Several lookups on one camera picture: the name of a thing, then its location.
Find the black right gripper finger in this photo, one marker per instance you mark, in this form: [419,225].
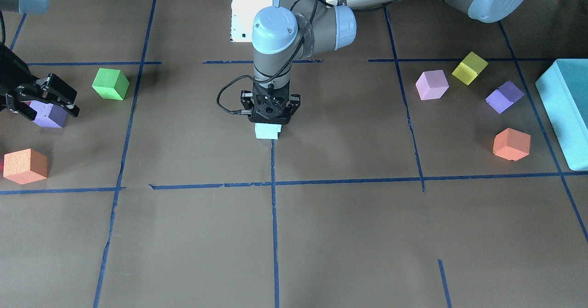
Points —
[67,107]
[56,89]

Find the yellow foam block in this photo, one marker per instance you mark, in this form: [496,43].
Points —
[470,68]

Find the orange foam block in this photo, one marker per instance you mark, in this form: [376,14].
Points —
[512,144]
[25,166]

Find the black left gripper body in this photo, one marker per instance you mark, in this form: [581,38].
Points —
[245,101]

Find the light blue foam block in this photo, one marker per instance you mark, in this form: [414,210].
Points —
[267,131]

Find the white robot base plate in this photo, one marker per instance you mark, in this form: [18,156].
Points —
[242,17]

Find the teal foam box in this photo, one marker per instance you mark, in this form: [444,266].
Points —
[563,89]

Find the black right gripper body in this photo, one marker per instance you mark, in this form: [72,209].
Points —
[10,74]

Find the purple foam block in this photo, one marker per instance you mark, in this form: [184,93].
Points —
[504,97]
[48,115]

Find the pink foam block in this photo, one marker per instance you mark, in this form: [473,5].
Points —
[432,84]

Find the green foam block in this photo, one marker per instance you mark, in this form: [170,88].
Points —
[111,84]

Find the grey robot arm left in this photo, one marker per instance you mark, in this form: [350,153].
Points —
[289,30]

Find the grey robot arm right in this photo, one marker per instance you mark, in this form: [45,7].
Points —
[25,7]

